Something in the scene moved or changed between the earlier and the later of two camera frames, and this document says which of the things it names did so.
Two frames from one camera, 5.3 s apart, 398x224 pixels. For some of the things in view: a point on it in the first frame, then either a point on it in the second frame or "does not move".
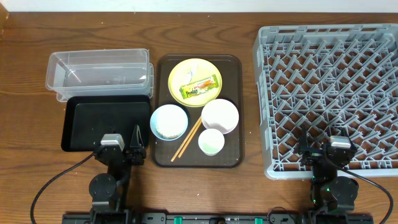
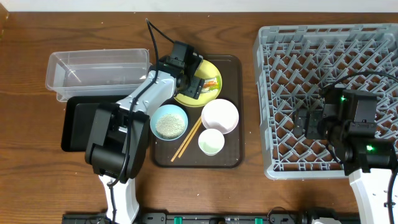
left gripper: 138,153 → 196,88
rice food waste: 170,124 does not move
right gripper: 323,152 → 310,123
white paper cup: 211,141 does not move
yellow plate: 189,71 does not move
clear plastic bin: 100,72 does not move
